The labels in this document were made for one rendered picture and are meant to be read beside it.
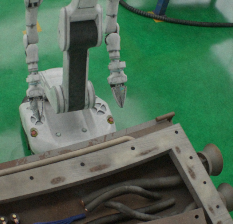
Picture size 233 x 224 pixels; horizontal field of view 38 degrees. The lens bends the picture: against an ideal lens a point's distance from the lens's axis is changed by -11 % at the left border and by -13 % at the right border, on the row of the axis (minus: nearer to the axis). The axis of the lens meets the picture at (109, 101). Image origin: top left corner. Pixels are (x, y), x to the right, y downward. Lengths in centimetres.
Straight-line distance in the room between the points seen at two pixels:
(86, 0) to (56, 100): 62
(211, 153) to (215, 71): 234
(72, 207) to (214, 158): 47
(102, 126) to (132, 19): 160
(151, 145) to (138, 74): 204
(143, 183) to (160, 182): 5
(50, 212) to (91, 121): 133
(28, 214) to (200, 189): 51
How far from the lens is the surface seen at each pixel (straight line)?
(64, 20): 175
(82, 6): 172
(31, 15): 188
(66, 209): 105
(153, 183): 109
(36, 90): 193
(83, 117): 236
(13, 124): 265
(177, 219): 97
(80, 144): 117
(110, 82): 204
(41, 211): 104
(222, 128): 307
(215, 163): 118
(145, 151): 106
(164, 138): 110
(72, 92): 201
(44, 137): 217
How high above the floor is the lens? 222
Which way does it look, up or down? 51 degrees down
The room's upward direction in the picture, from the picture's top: 17 degrees clockwise
